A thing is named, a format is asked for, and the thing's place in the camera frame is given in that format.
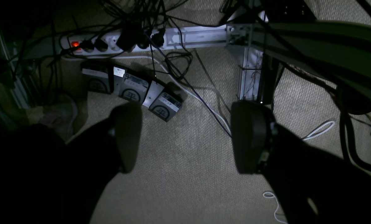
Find grey power adapter right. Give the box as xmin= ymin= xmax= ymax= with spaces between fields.
xmin=142 ymin=81 xmax=184 ymax=122

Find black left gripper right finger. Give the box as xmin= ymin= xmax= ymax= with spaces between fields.
xmin=231 ymin=101 xmax=371 ymax=224

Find grey power adapter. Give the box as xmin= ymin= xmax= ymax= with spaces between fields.
xmin=142 ymin=81 xmax=184 ymax=122
xmin=80 ymin=60 xmax=114 ymax=95
xmin=113 ymin=66 xmax=151 ymax=105

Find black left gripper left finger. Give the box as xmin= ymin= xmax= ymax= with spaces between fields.
xmin=0 ymin=102 xmax=142 ymax=224

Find aluminium table frame leg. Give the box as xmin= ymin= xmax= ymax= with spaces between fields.
xmin=162 ymin=23 xmax=283 ymax=105

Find grey power adapter middle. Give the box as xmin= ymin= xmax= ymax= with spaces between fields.
xmin=113 ymin=66 xmax=151 ymax=105

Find grey power adapter left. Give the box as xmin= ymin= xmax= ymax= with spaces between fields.
xmin=80 ymin=60 xmax=114 ymax=95

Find white power strip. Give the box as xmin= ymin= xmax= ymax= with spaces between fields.
xmin=61 ymin=29 xmax=173 ymax=57

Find white cable on floor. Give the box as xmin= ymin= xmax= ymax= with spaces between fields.
xmin=263 ymin=121 xmax=336 ymax=224

